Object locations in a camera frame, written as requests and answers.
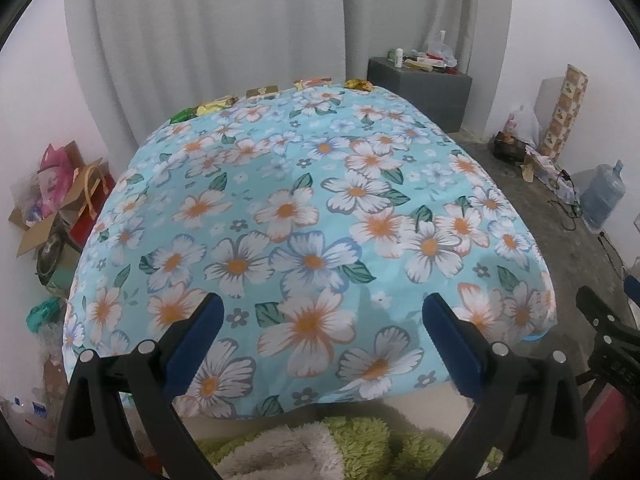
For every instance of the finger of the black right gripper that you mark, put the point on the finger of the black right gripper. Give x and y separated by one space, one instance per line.
614 360

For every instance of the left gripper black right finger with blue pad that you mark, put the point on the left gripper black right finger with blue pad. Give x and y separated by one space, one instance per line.
526 421

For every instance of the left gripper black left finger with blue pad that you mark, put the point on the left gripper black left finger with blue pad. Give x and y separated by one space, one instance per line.
94 439

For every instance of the blue water jug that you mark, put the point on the blue water jug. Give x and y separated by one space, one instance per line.
602 195

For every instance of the green fluffy sleeve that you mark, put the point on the green fluffy sleeve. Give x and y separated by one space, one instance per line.
334 448

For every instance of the red gift bag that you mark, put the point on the red gift bag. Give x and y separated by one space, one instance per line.
96 187

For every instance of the brown cardboard box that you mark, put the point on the brown cardboard box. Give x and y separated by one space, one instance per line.
27 215

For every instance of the pink gift bag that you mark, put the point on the pink gift bag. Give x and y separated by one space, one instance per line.
55 177

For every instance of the floral light blue tablecloth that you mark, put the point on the floral light blue tablecloth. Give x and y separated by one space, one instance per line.
322 218

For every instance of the dark grey cabinet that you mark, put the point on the dark grey cabinet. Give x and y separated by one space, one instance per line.
442 97

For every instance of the green snack packet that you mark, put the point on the green snack packet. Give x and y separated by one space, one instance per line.
183 115

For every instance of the clear plastic bag on cabinet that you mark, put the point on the clear plastic bag on cabinet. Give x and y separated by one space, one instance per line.
439 54

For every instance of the gold box packet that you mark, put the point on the gold box packet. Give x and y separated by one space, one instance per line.
265 92

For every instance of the white small bottle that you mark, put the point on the white small bottle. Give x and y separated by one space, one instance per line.
399 58

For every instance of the crumpled gold wrapper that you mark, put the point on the crumpled gold wrapper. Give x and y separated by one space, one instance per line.
358 84

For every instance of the grey curtain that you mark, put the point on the grey curtain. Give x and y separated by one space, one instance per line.
138 61

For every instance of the orange yellow snack packet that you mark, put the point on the orange yellow snack packet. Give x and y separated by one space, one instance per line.
303 84

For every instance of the white bag by wall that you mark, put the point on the white bag by wall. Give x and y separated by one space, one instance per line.
523 124

